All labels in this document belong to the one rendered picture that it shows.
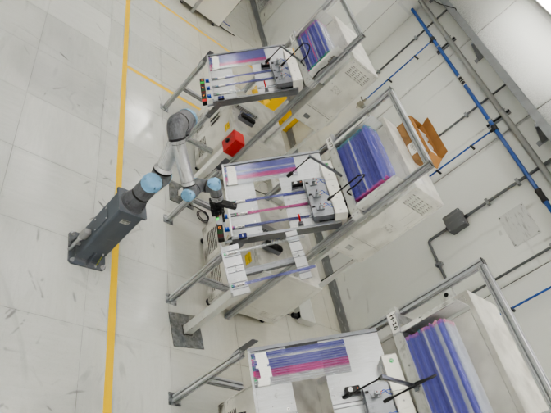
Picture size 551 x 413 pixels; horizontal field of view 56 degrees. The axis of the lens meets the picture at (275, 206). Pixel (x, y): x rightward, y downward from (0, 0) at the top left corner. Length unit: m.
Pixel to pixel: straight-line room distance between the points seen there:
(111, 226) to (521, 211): 3.04
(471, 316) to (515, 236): 1.66
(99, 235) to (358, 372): 1.70
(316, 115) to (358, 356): 2.37
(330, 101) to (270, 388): 2.60
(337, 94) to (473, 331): 2.44
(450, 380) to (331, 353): 0.63
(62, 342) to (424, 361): 1.92
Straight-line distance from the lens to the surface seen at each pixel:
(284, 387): 2.81
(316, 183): 3.50
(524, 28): 5.43
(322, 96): 4.49
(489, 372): 2.76
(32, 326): 3.16
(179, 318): 3.71
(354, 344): 2.93
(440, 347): 2.68
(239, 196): 3.55
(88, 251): 3.44
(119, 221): 3.21
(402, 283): 4.80
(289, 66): 4.53
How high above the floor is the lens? 2.57
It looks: 28 degrees down
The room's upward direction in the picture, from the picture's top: 50 degrees clockwise
